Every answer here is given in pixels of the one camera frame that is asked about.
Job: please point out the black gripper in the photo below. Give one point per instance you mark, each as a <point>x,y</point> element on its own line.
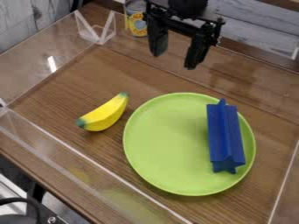
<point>183,10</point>

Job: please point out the green round plate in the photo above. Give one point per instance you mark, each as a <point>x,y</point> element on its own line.
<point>165,145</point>

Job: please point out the yellow labelled tin can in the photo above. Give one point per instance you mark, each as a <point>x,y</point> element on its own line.
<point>135,23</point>

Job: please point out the clear acrylic front wall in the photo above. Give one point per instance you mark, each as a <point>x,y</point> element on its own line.
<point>87,186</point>

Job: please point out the yellow toy banana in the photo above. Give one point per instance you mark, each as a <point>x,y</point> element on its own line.
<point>104,116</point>

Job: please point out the clear acrylic corner bracket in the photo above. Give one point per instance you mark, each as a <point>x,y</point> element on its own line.
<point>95,33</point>

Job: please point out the blue star-shaped block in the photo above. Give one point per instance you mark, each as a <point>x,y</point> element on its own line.
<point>224,138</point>

